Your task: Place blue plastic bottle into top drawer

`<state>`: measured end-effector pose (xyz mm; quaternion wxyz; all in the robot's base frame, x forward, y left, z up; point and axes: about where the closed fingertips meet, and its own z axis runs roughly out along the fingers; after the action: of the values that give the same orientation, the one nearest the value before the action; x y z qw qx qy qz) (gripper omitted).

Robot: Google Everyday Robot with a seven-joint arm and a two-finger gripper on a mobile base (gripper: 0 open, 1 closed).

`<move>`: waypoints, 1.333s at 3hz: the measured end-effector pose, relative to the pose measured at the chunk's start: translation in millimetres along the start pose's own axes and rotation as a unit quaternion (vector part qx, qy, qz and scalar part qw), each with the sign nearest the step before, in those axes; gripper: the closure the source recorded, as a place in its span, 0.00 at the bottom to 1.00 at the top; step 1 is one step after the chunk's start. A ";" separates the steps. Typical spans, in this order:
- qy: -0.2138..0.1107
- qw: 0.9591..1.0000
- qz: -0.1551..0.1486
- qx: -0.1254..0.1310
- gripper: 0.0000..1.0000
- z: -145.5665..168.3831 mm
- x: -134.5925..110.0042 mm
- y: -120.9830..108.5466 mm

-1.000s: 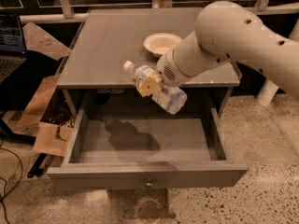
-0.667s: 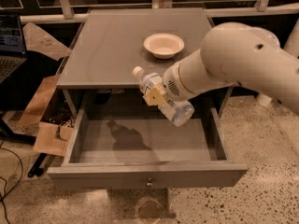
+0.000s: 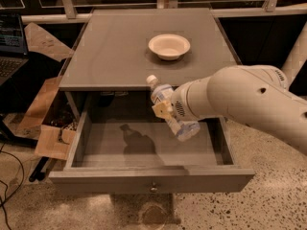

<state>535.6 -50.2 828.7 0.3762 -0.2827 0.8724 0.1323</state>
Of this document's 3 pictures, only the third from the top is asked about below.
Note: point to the black laptop stand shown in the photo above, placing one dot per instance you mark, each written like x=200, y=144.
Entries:
x=8, y=137

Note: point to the clear blue plastic bottle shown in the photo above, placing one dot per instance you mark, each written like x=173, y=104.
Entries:
x=163, y=92

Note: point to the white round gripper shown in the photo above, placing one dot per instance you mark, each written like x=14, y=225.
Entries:
x=180, y=103

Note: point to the open cardboard box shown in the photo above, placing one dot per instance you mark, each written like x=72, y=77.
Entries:
x=49, y=110

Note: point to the grey open top drawer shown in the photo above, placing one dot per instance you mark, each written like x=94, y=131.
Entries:
x=121, y=148

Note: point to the open laptop computer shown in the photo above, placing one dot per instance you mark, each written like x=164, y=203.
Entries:
x=13, y=45

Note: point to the round metal drawer knob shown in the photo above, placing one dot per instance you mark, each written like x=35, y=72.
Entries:
x=153, y=188

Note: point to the white metal railing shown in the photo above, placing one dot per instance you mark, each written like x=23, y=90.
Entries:
x=153, y=7

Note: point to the grey wooden cabinet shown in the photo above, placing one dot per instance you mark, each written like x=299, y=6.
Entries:
x=113, y=52

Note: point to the white paper bowl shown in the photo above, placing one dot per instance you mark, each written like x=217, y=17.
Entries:
x=169, y=46

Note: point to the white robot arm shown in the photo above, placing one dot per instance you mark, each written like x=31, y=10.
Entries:
x=256, y=96

